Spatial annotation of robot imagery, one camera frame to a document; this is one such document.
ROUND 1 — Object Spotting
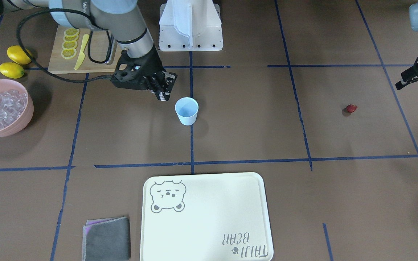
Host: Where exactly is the red strawberry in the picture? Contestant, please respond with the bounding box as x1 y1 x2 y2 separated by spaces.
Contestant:
345 104 358 113

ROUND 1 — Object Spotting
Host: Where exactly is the cream bear tray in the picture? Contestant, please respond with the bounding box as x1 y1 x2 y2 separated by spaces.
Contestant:
140 172 274 261

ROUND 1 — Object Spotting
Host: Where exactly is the yellow lemon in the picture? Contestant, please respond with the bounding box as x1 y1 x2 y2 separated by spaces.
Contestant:
0 62 25 79
7 46 33 66

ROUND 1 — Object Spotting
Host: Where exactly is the wooden cutting board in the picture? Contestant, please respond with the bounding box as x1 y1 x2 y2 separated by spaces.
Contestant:
48 25 120 75

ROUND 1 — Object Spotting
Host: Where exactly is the lemon slice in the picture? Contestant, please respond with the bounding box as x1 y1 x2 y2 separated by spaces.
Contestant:
62 41 78 50
63 28 80 37
63 34 79 43
61 49 77 59

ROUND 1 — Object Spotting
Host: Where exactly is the pink bowl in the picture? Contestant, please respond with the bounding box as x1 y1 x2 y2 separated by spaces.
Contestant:
0 79 34 137

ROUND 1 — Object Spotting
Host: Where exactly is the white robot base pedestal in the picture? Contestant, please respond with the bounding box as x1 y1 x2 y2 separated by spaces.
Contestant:
158 0 224 52

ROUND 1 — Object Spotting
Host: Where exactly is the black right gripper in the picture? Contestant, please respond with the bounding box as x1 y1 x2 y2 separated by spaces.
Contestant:
111 46 177 101

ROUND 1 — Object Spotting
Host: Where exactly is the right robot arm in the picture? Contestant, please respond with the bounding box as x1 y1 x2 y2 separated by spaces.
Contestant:
0 0 177 101

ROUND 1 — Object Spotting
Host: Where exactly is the yellow lemon far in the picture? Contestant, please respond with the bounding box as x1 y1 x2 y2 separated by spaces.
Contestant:
7 46 33 66

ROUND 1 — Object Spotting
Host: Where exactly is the light blue cup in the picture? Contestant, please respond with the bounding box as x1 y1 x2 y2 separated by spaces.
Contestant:
175 97 199 126

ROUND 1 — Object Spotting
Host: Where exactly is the yellow plastic knife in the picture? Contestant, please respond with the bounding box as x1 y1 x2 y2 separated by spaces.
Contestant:
74 34 90 70

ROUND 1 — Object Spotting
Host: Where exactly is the yellow lemon near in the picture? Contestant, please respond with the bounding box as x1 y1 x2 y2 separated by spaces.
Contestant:
0 62 25 79

